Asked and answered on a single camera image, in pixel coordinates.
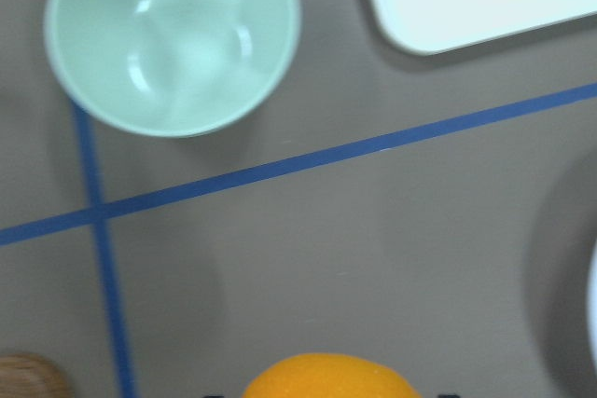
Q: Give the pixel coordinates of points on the orange fruit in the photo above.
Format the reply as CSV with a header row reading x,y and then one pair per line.
x,y
329,375

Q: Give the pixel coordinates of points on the green ceramic bowl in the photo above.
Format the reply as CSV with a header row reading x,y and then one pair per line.
x,y
171,68

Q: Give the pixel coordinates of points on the white round plate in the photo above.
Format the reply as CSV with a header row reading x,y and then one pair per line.
x,y
590,314

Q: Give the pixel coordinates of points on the brown wooden cutting board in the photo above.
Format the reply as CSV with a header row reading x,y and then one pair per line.
x,y
28,375

